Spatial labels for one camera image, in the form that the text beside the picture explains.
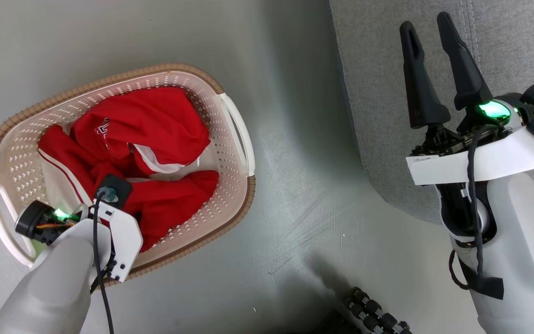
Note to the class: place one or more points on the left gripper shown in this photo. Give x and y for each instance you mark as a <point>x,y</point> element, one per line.
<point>125,241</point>

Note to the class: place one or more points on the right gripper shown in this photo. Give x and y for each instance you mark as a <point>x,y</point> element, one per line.
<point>503,160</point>

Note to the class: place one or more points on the red white striped shorts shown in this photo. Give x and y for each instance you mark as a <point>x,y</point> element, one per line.
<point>174,204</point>

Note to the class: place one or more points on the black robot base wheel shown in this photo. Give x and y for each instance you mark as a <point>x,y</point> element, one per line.
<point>373,315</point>

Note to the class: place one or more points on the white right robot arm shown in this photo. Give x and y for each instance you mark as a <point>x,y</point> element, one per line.
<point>526,241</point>

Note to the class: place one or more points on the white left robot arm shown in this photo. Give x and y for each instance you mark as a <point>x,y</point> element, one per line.
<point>49,287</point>

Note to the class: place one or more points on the cream perforated plastic laundry basket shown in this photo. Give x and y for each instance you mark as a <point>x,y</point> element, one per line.
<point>16,153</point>

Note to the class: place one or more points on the grey fabric sofa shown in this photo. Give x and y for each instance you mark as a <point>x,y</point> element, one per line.
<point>387,69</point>

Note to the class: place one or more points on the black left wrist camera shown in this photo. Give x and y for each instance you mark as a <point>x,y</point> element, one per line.
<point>121,185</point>

